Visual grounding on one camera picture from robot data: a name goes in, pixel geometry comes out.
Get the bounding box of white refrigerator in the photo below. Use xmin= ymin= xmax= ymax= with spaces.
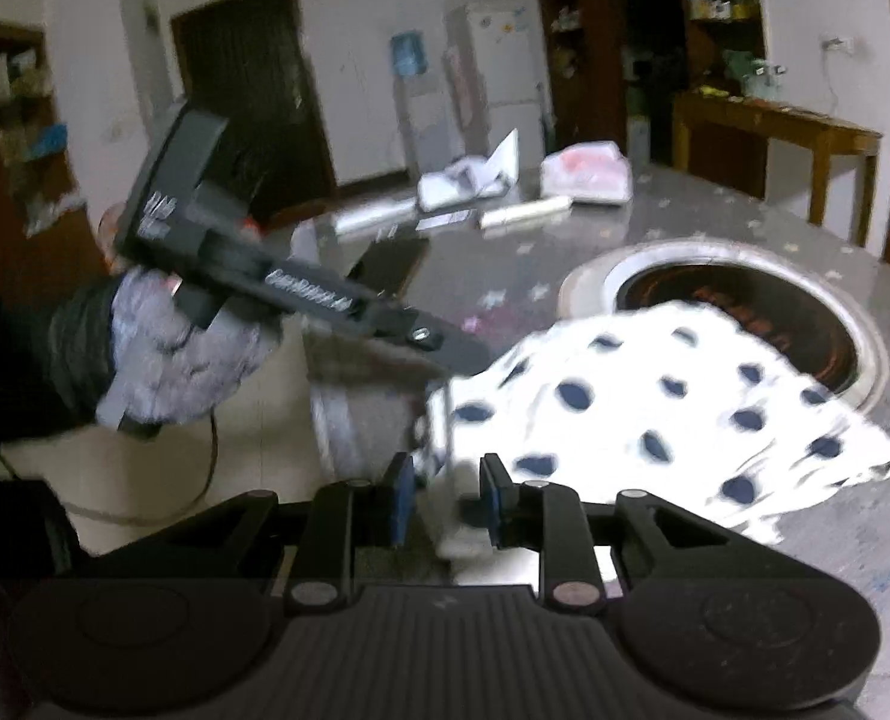
xmin=445 ymin=4 xmax=544 ymax=169

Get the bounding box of dark wooden shelf cabinet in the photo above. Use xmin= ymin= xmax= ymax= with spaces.
xmin=538 ymin=0 xmax=764 ymax=164

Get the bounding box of white marker pen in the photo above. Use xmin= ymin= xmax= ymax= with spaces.
xmin=479 ymin=195 xmax=573 ymax=231

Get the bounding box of wall socket with cord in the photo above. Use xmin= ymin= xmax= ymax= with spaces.
xmin=822 ymin=36 xmax=861 ymax=121

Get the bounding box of black cable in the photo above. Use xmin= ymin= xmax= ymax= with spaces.
xmin=0 ymin=406 xmax=222 ymax=527

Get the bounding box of white polka dot garment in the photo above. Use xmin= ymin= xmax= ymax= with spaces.
xmin=420 ymin=302 xmax=890 ymax=561

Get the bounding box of black sleeved left forearm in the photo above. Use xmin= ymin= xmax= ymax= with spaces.
xmin=0 ymin=277 xmax=122 ymax=445

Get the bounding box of glass kettle on table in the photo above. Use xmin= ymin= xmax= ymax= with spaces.
xmin=723 ymin=50 xmax=787 ymax=101

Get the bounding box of wooden side table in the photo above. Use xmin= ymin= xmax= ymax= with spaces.
xmin=672 ymin=88 xmax=885 ymax=249

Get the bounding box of crumpled white paper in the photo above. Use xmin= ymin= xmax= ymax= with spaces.
xmin=417 ymin=128 xmax=520 ymax=213

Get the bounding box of pink tissue pack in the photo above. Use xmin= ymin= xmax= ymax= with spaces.
xmin=541 ymin=142 xmax=634 ymax=205

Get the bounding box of water dispenser with blue bottle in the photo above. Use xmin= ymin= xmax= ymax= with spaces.
xmin=389 ymin=31 xmax=451 ymax=179

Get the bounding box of grey gloved left hand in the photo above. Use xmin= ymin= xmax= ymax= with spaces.
xmin=88 ymin=265 xmax=284 ymax=431

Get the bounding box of round induction cooker inset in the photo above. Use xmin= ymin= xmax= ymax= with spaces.
xmin=559 ymin=238 xmax=890 ymax=413

